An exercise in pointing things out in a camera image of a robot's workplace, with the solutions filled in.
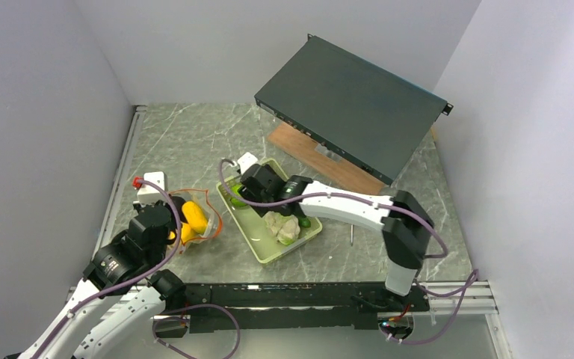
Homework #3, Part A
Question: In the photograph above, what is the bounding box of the small yellow pepper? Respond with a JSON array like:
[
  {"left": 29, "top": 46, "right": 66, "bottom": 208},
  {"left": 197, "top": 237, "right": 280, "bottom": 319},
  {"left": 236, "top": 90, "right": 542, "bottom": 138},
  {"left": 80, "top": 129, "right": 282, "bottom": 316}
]
[{"left": 180, "top": 222, "right": 198, "bottom": 245}]

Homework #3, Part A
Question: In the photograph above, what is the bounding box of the clear orange zip bag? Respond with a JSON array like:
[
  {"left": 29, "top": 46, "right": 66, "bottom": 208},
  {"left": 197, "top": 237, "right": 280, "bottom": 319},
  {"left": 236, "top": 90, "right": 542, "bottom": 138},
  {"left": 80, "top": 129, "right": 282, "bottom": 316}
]
[{"left": 169, "top": 188, "right": 223, "bottom": 253}]

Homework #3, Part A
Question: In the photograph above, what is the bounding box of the light green pepper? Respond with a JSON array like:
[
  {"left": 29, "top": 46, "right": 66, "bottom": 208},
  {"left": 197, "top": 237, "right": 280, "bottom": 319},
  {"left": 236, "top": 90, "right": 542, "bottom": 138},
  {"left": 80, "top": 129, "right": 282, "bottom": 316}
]
[{"left": 229, "top": 183, "right": 247, "bottom": 208}]

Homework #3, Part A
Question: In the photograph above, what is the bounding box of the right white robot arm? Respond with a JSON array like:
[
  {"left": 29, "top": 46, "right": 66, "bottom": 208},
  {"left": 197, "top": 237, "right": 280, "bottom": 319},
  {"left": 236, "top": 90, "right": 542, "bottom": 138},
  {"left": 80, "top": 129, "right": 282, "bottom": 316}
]
[{"left": 239, "top": 163, "right": 434, "bottom": 310}]

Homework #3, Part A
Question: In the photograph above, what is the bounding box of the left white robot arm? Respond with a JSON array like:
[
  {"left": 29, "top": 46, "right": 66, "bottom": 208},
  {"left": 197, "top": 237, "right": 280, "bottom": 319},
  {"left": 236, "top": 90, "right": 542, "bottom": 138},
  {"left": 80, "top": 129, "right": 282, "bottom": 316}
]
[{"left": 12, "top": 197, "right": 186, "bottom": 358}]

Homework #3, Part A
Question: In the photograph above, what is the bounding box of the green plastic basket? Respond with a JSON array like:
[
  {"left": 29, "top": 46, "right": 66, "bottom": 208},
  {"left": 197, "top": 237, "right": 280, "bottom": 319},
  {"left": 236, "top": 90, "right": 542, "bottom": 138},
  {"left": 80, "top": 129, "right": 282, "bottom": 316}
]
[{"left": 217, "top": 159, "right": 323, "bottom": 265}]

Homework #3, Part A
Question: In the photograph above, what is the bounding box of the white cauliflower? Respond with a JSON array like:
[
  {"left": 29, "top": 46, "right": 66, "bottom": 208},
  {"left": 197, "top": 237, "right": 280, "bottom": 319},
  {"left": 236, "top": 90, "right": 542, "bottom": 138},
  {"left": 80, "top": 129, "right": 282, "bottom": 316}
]
[{"left": 262, "top": 212, "right": 300, "bottom": 245}]

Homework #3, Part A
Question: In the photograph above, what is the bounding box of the dark green cucumber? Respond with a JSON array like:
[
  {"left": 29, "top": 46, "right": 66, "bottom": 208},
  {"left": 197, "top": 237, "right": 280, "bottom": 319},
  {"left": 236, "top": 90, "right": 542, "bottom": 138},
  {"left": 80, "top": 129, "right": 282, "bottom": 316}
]
[{"left": 298, "top": 217, "right": 312, "bottom": 229}]

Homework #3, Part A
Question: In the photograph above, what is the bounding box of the brown wooden board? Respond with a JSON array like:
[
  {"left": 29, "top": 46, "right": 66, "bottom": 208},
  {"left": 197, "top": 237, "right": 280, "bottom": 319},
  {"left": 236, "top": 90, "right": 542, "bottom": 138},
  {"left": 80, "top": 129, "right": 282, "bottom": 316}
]
[{"left": 268, "top": 123, "right": 387, "bottom": 195}]

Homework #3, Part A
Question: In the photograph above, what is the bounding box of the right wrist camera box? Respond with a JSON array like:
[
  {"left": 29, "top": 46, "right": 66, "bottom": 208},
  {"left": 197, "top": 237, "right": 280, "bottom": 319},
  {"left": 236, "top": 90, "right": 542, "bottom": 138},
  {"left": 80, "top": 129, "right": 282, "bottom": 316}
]
[{"left": 236, "top": 152, "right": 259, "bottom": 174}]

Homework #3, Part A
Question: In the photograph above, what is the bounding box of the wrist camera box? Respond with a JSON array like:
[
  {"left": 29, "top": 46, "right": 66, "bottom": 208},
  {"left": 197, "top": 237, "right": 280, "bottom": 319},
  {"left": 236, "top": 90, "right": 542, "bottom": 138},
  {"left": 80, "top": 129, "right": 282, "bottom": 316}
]
[
  {"left": 132, "top": 171, "right": 167, "bottom": 205},
  {"left": 236, "top": 152, "right": 259, "bottom": 174}
]

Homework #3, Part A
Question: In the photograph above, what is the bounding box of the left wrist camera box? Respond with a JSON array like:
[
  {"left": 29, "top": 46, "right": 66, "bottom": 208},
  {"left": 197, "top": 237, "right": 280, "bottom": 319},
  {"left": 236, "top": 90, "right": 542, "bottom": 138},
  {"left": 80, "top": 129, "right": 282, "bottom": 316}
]
[{"left": 132, "top": 171, "right": 167, "bottom": 205}]

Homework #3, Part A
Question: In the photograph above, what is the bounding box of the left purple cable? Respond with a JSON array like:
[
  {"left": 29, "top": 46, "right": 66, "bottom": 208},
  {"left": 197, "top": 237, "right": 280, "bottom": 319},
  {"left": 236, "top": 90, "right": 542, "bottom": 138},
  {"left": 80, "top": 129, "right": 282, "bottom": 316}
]
[{"left": 29, "top": 178, "right": 184, "bottom": 359}]

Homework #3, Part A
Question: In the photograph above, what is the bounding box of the purple cable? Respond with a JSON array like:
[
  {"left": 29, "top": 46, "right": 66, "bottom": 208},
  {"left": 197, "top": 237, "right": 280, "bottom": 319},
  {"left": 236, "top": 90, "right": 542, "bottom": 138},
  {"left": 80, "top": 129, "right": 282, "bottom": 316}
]
[
  {"left": 217, "top": 158, "right": 480, "bottom": 347},
  {"left": 29, "top": 178, "right": 184, "bottom": 359}
]

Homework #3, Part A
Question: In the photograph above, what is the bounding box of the black network switch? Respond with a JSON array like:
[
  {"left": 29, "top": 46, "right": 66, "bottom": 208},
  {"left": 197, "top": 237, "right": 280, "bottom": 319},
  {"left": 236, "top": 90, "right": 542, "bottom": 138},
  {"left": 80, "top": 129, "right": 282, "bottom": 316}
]
[{"left": 254, "top": 35, "right": 453, "bottom": 185}]

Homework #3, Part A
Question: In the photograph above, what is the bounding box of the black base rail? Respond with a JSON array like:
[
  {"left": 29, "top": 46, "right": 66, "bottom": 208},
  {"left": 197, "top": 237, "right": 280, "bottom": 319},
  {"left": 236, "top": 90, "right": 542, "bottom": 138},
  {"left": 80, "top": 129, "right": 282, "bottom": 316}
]
[{"left": 133, "top": 280, "right": 466, "bottom": 340}]

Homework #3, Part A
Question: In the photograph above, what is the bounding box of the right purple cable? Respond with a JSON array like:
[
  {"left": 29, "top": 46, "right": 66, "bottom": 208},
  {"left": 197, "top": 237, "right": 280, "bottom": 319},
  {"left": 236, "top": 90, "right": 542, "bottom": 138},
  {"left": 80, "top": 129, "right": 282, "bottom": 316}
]
[{"left": 217, "top": 158, "right": 480, "bottom": 347}]

